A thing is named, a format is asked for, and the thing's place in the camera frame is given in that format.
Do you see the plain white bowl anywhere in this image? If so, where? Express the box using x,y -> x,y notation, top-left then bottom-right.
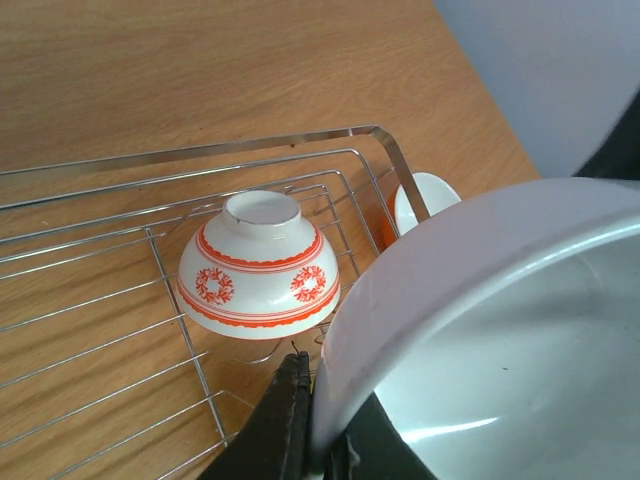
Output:
308,177 -> 639,479
381,171 -> 462,249

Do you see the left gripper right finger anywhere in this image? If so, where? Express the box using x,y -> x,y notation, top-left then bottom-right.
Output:
324,393 -> 437,480

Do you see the chrome wire dish rack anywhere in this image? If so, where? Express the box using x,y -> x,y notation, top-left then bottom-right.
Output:
1,125 -> 428,479

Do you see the red floral pattern bowl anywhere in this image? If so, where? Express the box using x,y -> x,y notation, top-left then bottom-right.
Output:
176,190 -> 341,340

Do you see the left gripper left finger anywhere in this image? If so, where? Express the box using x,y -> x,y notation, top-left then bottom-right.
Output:
199,351 -> 311,480

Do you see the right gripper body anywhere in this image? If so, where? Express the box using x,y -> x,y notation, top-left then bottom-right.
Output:
573,91 -> 640,181

